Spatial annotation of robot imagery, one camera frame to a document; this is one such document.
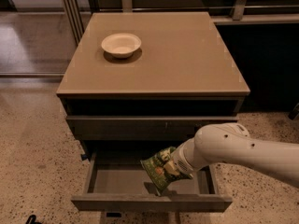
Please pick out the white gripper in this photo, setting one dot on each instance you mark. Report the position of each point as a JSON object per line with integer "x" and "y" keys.
{"x": 179, "y": 161}

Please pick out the grey drawer cabinet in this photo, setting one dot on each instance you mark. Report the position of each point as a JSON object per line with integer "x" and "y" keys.
{"x": 182, "y": 69}

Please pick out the black object at floor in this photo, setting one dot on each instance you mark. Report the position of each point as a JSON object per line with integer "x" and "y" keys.
{"x": 32, "y": 220}

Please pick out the white paper bowl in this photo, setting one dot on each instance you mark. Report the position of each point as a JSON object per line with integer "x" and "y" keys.
{"x": 121, "y": 45}

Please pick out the closed grey top drawer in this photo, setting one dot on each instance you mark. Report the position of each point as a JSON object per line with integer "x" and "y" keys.
{"x": 113, "y": 128}

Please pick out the dark wheel at right edge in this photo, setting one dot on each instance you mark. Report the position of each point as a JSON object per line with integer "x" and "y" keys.
{"x": 294, "y": 113}

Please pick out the metal shelf frame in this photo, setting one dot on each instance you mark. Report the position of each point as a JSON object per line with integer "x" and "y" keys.
{"x": 223, "y": 12}

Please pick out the open grey middle drawer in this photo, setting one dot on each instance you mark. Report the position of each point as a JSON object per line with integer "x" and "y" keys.
{"x": 116, "y": 182}

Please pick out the green jalapeno chip bag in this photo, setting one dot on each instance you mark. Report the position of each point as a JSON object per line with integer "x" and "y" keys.
{"x": 154, "y": 167}

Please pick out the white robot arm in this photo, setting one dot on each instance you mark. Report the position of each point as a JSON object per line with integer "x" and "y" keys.
{"x": 230, "y": 143}

